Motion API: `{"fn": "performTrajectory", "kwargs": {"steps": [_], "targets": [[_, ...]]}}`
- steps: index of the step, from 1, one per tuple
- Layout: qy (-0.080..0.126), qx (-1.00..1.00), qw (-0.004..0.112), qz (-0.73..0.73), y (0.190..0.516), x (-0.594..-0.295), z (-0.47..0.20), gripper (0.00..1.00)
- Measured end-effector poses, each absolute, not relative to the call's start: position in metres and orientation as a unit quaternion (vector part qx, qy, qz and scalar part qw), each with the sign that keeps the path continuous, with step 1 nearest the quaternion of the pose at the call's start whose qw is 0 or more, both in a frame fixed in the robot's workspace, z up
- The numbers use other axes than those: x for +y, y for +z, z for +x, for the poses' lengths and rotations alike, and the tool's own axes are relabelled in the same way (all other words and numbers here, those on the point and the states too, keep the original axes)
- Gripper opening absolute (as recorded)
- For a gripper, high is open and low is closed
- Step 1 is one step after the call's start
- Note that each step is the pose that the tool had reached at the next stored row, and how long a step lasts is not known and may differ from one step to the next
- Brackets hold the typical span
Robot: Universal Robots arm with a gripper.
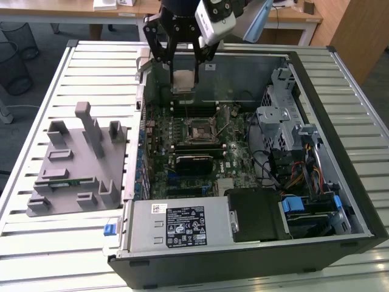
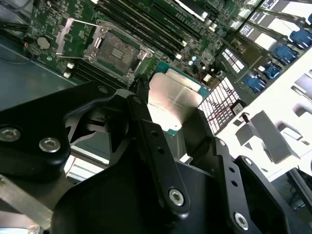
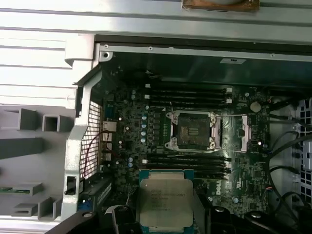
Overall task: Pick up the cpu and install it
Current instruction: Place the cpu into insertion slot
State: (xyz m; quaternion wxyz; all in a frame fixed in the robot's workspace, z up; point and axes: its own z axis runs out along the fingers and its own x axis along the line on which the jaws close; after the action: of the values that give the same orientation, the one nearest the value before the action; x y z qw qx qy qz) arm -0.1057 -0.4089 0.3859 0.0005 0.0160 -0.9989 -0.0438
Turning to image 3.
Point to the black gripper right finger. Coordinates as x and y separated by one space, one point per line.
219 221

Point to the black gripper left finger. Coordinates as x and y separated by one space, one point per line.
124 221

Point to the silver CPU green board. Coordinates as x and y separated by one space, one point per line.
165 202

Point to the metal socket cover frame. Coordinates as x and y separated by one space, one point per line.
246 124

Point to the CPU socket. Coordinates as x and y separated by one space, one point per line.
192 129

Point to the black RAM slot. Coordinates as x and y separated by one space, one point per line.
190 158
187 93
212 169
187 104

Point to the green motherboard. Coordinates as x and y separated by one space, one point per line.
243 165

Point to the black silver PC case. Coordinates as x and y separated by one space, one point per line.
73 151

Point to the silver rear port block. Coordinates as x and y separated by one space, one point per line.
109 127

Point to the blue rear port connector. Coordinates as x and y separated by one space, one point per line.
110 114

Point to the silver perforated drive cage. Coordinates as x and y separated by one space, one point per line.
307 151

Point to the grey parts rack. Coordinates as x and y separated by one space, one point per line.
19 168

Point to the green RAM stick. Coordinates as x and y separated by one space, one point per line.
8 190

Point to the round coin battery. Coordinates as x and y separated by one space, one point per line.
255 106

